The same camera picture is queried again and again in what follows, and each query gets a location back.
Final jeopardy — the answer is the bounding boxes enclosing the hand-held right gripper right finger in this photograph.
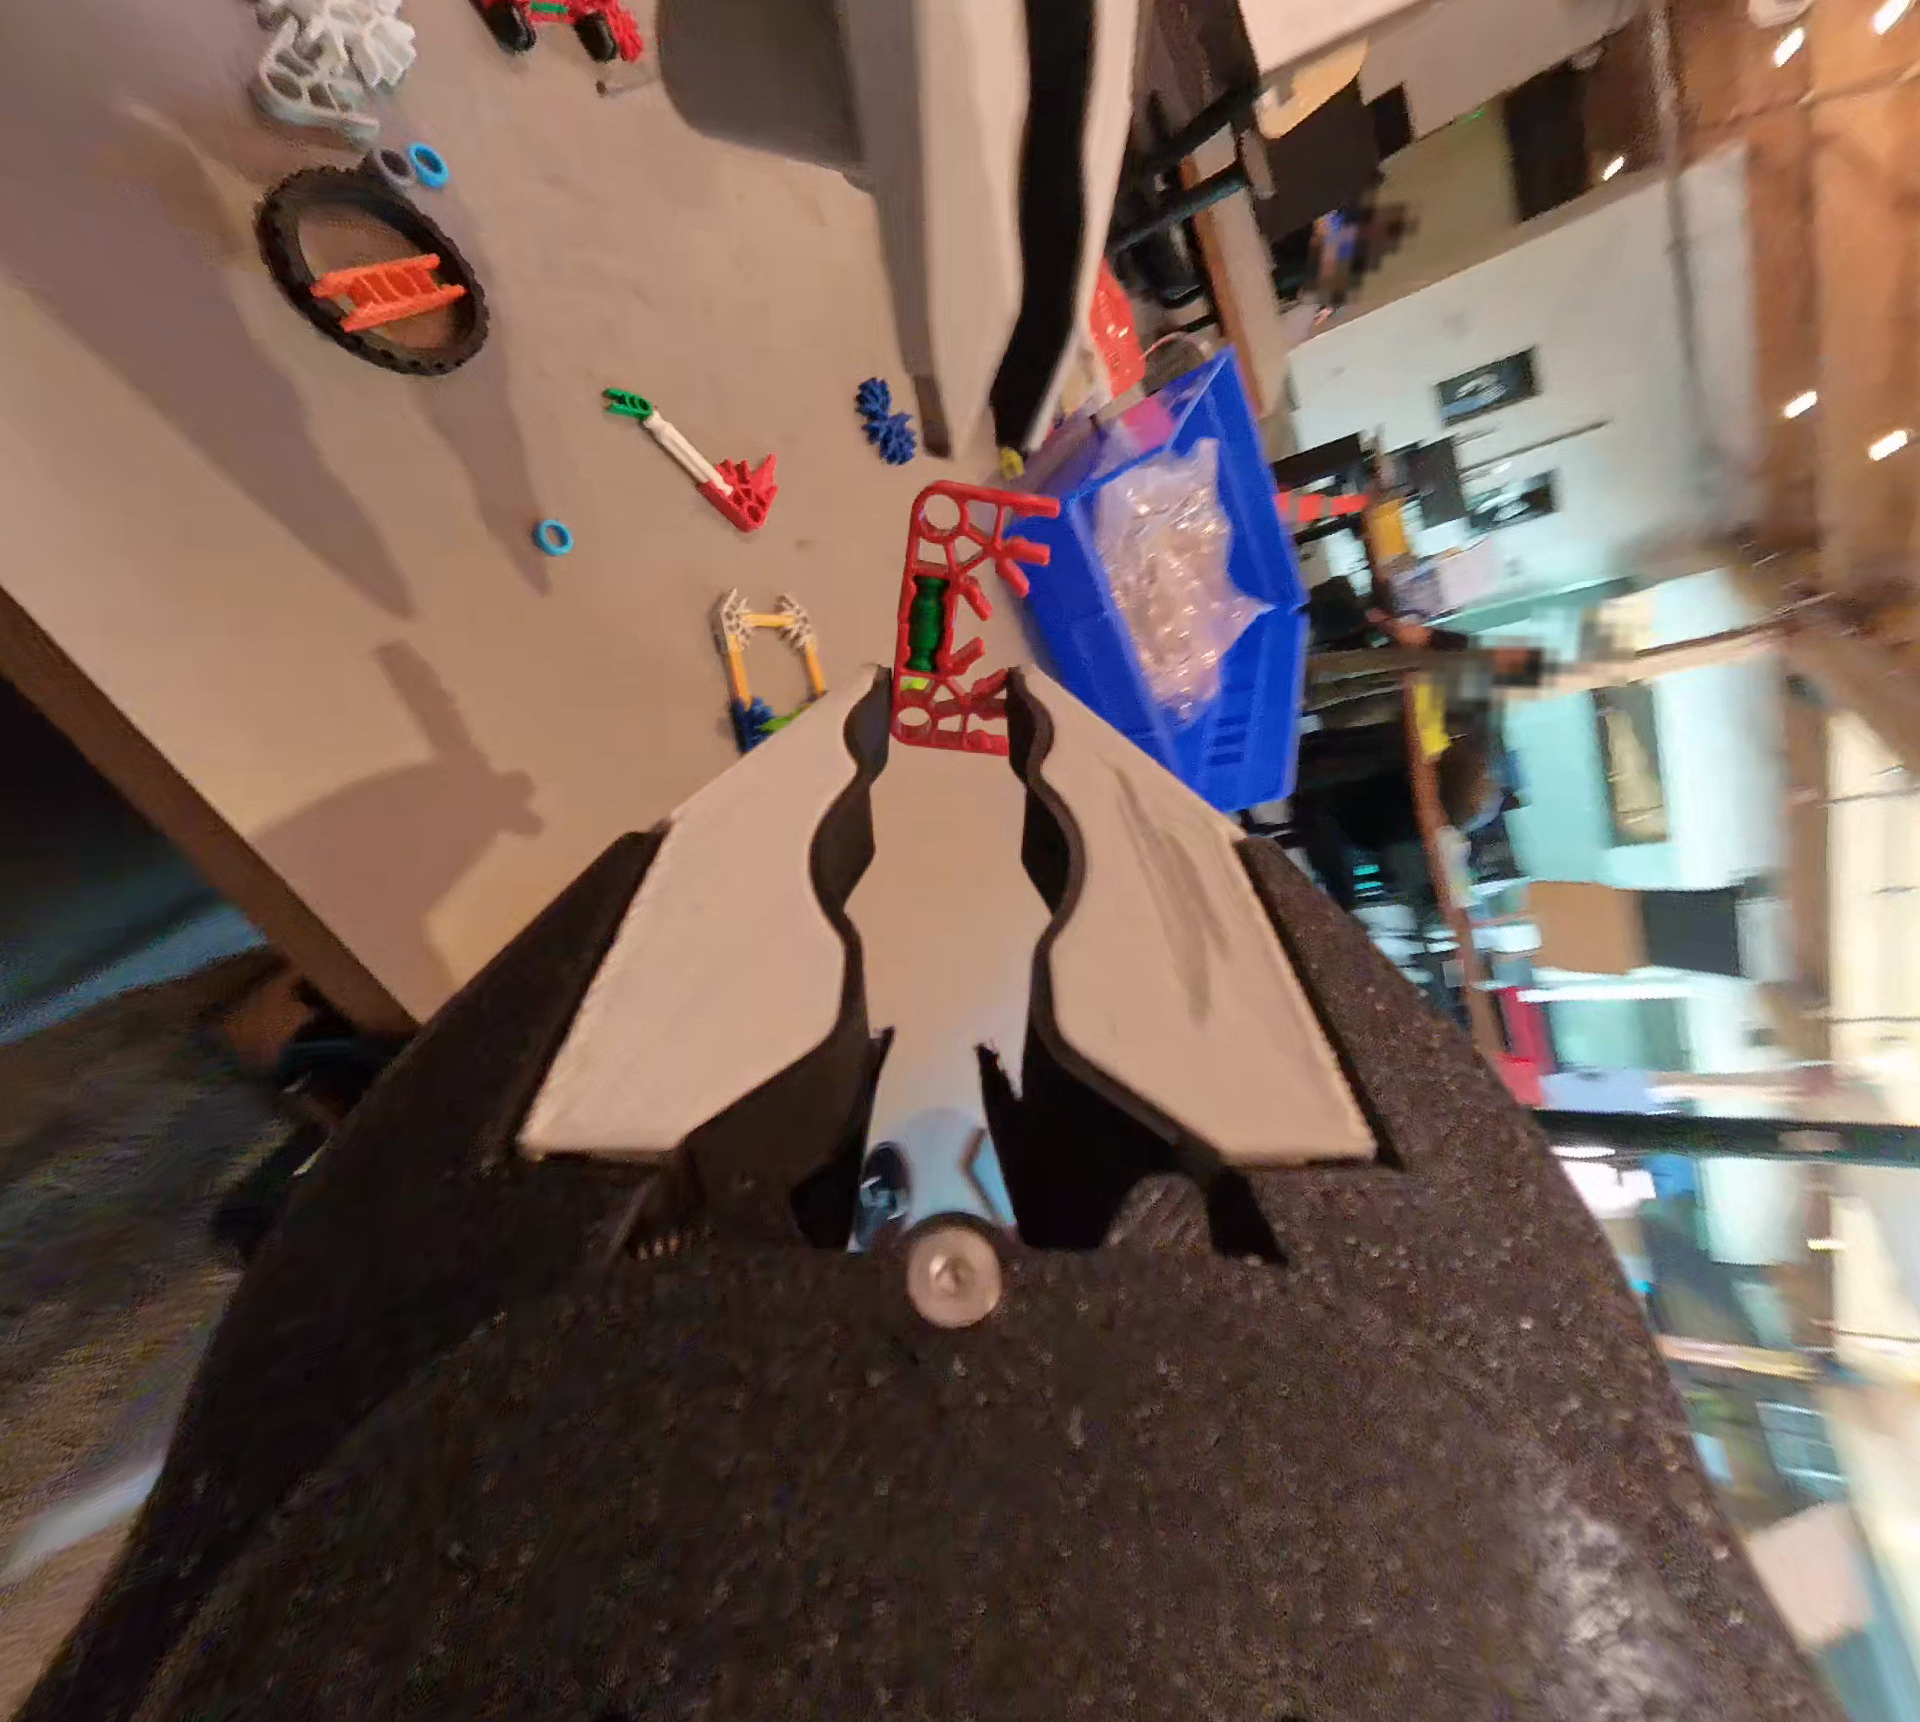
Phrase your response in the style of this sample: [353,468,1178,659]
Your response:
[977,668,1379,1252]

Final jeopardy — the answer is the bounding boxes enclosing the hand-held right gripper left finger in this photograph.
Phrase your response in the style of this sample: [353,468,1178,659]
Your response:
[516,663,898,1248]

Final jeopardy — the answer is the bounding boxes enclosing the red connectors with green clip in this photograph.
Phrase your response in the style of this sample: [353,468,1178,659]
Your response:
[887,479,1064,760]

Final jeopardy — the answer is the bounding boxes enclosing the colourful rod connector toy model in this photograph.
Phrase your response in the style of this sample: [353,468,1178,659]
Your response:
[708,588,831,760]

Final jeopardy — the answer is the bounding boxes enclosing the blue plastic bin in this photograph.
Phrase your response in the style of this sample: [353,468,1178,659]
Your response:
[1000,341,1312,814]

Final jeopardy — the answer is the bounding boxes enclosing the crumpled clear plastic bags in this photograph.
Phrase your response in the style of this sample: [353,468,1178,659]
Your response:
[1085,438,1277,719]

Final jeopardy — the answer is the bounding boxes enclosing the red connector with white rod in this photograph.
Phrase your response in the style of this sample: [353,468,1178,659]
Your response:
[642,399,783,535]

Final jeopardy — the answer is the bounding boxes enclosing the pale grey connector piece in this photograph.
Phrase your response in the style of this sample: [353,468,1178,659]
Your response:
[246,48,386,143]

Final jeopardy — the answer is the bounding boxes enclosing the orange connector piece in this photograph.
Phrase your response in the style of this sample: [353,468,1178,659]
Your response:
[307,249,466,334]

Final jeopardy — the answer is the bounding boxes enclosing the black stand pole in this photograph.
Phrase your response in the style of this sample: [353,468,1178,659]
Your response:
[1526,1104,1920,1163]

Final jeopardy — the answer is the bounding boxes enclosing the black toy tyre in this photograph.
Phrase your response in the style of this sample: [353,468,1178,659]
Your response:
[252,163,491,379]

